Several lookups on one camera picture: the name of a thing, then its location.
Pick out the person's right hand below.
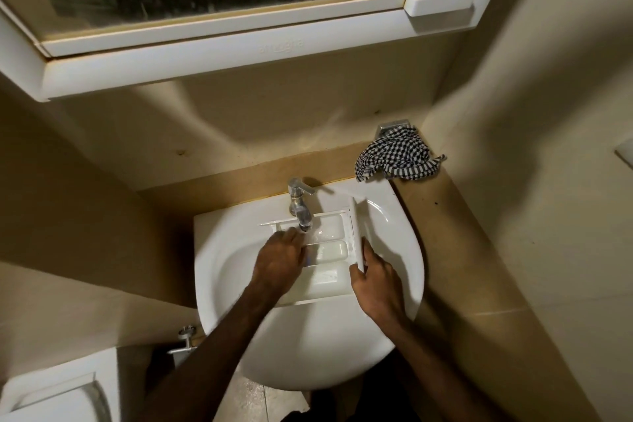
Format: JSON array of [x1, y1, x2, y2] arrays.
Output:
[[349, 237, 407, 326]]

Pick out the person's left hand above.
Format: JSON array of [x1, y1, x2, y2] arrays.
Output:
[[249, 226, 309, 301]]

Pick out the white detergent drawer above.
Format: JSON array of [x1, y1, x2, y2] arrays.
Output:
[[258, 196, 368, 309]]

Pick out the person's right forearm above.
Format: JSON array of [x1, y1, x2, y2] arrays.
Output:
[[390, 315, 500, 422]]

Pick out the person's left forearm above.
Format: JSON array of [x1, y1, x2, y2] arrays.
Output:
[[131, 283, 278, 422]]

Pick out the person's dark shorts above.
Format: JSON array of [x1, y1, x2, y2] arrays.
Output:
[[296, 362, 421, 422]]

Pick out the white ceramic sink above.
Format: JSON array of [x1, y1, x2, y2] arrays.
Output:
[[193, 178, 426, 392]]

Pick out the chrome sink faucet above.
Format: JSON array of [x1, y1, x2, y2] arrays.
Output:
[[287, 177, 317, 232]]

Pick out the chrome toilet paper holder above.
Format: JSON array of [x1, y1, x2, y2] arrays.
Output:
[[167, 325, 198, 368]]

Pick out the black white checkered cloth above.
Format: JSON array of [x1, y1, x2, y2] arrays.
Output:
[[354, 127, 448, 184]]

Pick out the chrome soap dish holder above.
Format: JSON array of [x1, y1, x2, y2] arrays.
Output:
[[377, 119, 412, 138]]

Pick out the white mirror cabinet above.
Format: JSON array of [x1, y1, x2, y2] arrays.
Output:
[[0, 0, 523, 104]]

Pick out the white toilet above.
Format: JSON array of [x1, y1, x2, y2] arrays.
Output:
[[0, 347, 122, 422]]

